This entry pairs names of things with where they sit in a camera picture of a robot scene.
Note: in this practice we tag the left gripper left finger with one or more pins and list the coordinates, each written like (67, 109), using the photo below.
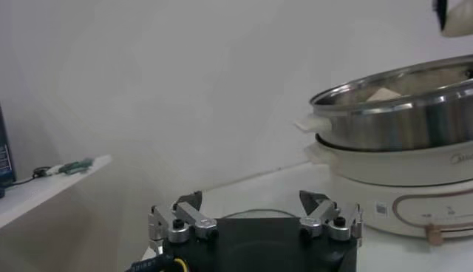
(192, 216)

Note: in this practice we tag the green circuit board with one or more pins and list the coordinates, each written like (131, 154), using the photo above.
(75, 167)

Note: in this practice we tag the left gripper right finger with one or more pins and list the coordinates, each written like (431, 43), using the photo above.
(321, 212)

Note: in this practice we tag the white steamed baozi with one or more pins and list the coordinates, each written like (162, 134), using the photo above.
(462, 20)

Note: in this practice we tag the round glass pot lid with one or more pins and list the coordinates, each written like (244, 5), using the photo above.
(258, 213)

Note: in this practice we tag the white electric cooker base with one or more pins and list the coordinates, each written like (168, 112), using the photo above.
(388, 173)

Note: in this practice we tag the black laptop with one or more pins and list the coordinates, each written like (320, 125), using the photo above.
(4, 155)

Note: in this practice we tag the small white adapter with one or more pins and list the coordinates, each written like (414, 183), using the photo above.
(54, 170)

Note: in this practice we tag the stainless steel steamer basket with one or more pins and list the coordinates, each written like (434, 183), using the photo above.
(388, 125)

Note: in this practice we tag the white side table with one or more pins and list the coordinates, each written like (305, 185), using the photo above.
(33, 196)

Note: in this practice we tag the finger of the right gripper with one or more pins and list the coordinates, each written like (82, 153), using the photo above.
(440, 13)

